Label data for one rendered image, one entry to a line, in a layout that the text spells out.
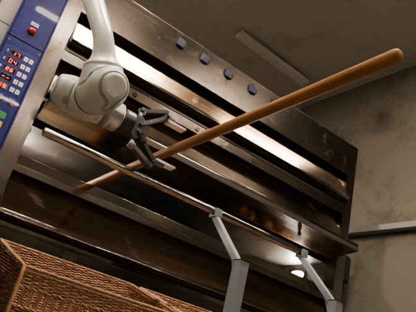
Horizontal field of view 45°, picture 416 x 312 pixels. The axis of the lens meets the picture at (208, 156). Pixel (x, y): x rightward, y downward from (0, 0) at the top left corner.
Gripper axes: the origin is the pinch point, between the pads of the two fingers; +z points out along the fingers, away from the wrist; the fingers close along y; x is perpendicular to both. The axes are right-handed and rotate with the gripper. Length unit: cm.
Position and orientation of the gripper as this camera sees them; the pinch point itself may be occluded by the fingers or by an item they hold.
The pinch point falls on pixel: (175, 148)
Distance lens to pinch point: 157.1
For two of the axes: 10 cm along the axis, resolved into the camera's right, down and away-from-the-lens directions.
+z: 7.8, 4.2, 4.6
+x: 5.8, -2.2, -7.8
